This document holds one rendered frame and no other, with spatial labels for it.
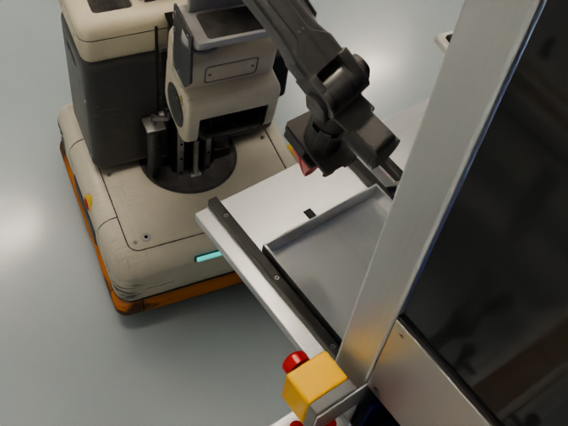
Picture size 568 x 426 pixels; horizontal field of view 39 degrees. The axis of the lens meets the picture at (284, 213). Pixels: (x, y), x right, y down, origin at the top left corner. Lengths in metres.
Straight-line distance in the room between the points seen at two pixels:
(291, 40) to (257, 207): 0.52
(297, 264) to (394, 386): 0.39
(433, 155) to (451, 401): 0.34
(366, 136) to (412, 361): 0.30
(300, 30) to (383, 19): 2.33
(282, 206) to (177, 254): 0.71
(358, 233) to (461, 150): 0.72
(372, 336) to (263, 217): 0.46
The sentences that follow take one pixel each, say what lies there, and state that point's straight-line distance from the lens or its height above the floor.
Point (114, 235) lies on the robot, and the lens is 2.16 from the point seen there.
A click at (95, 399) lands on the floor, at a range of 2.24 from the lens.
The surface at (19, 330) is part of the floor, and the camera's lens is 2.36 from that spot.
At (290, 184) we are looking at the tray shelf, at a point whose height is 0.88.
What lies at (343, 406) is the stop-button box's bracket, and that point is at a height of 1.00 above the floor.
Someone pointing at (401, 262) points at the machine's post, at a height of 1.30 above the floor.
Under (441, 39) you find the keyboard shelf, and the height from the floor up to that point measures 0.80.
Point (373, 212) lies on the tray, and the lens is 1.49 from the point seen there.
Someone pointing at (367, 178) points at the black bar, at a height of 0.90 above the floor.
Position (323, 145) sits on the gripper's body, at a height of 1.19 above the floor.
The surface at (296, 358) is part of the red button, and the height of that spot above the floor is 1.01.
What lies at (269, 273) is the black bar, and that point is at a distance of 1.36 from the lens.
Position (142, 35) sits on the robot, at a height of 0.76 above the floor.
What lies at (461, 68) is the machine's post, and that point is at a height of 1.58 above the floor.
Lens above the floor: 2.04
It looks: 52 degrees down
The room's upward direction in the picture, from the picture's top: 11 degrees clockwise
